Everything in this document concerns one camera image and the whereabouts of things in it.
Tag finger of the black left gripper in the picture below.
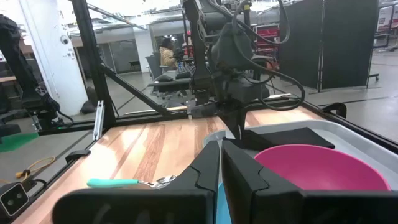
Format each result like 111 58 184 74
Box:
217 105 239 140
238 105 250 141

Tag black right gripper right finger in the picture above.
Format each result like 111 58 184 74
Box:
221 139 398 224

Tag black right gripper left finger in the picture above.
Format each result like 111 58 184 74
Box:
52 139 221 224

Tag spoon with teal handle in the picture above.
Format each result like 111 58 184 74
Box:
86 174 178 190

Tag pink plastic bowl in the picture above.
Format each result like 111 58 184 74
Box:
253 144 392 192

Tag blue round plate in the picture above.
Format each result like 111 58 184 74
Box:
215 181 233 224

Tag grey plastic tray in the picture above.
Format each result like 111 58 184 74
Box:
203 119 398 191

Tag red storage shelf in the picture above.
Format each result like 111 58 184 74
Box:
255 26 280 53

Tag black desk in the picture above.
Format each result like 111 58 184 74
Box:
147 73 200 94

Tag person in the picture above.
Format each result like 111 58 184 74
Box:
159 37 178 70

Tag dark office chair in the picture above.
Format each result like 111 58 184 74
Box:
145 54 164 80

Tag black partition screen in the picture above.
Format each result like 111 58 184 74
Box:
279 0 379 90

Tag dark bag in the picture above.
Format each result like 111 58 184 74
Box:
80 86 98 114

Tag green floor mat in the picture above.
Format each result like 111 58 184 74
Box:
0 133 40 153

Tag white pillar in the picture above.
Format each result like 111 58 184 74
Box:
18 0 90 116

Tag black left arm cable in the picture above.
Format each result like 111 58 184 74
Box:
231 0 307 112

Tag black cable clip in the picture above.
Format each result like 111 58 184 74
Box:
65 149 91 164
322 102 348 119

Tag silver metal bracket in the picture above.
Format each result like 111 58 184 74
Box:
92 100 106 141

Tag yellow cable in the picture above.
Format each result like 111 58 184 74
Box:
14 156 57 180

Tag black table-level camera box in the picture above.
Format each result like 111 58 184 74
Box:
0 182 31 218

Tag black aluminium rig frame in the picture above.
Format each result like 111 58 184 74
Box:
0 0 398 218

